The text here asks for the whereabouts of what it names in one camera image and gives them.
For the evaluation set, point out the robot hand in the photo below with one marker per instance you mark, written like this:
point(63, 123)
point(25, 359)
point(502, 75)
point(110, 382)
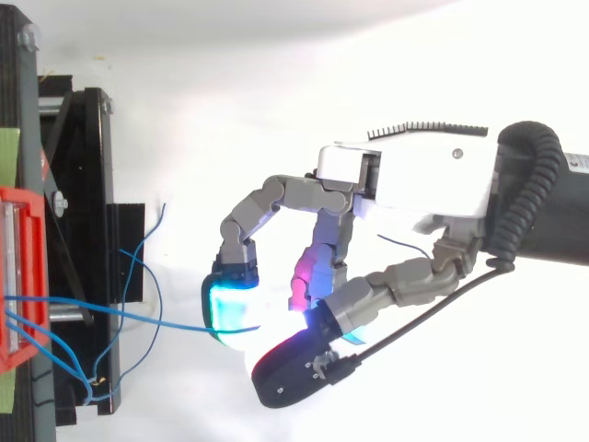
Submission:
point(414, 175)

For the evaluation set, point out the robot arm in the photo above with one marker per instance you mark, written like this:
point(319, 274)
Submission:
point(568, 221)

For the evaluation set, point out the black stand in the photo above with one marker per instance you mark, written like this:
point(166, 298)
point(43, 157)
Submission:
point(92, 184)

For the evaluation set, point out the red bin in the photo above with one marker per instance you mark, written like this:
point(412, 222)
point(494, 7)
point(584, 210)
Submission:
point(38, 230)

